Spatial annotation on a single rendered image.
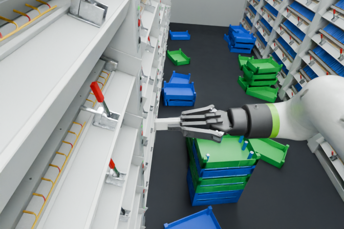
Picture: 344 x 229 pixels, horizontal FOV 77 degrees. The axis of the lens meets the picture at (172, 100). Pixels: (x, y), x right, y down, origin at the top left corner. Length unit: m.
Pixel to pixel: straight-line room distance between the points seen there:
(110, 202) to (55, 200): 0.22
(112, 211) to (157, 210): 0.97
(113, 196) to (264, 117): 0.40
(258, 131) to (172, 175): 1.11
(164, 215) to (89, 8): 1.32
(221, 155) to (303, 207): 0.73
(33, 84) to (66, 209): 0.18
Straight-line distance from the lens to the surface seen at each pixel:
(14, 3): 0.27
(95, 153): 0.37
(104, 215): 0.53
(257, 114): 0.58
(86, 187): 0.35
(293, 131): 0.62
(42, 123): 0.18
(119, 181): 0.55
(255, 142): 1.97
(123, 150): 0.61
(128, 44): 0.52
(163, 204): 1.51
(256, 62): 2.62
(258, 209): 1.63
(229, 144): 1.32
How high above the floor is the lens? 1.36
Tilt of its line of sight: 38 degrees down
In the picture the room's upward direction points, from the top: 5 degrees clockwise
